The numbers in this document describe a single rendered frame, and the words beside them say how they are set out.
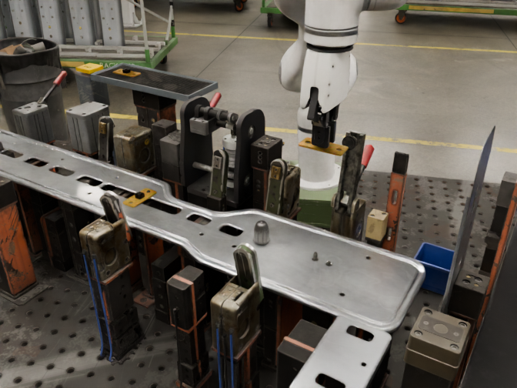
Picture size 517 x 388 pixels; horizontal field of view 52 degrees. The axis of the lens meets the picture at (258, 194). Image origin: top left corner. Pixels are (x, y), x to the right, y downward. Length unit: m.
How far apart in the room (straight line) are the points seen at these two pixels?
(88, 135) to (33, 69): 2.33
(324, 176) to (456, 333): 0.95
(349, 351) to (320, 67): 0.45
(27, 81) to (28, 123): 2.12
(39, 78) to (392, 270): 3.16
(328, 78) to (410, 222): 1.02
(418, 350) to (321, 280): 0.25
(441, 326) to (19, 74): 3.36
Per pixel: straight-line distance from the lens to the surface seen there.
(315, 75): 0.86
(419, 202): 1.92
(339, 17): 0.84
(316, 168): 1.71
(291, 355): 0.91
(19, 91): 3.93
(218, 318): 0.93
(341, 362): 0.88
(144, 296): 1.47
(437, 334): 0.88
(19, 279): 1.55
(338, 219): 1.17
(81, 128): 1.56
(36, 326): 1.47
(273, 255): 1.08
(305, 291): 1.00
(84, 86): 1.78
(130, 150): 1.44
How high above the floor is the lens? 1.65
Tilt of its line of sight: 30 degrees down
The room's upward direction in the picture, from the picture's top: straight up
